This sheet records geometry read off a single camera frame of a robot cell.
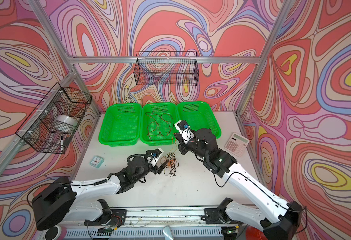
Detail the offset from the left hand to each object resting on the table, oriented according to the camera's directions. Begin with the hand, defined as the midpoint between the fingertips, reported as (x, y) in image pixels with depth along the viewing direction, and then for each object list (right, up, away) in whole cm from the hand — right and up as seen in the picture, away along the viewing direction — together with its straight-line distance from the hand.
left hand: (164, 154), depth 80 cm
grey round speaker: (-48, -33, -15) cm, 60 cm away
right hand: (+7, +10, -11) cm, 17 cm away
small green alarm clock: (-43, -7, +11) cm, 45 cm away
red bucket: (+44, -37, -8) cm, 58 cm away
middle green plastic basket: (-8, +30, +43) cm, 53 cm away
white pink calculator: (+47, +3, +19) cm, 51 cm away
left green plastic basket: (-35, +17, +32) cm, 51 cm away
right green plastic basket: (+25, +24, +38) cm, 52 cm away
